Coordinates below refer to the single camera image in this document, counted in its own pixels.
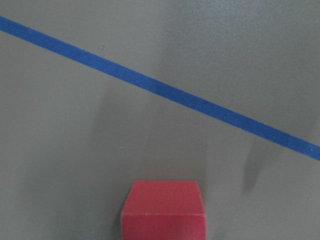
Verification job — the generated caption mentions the red cube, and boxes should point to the red cube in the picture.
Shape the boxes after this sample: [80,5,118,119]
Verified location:
[120,180,206,240]

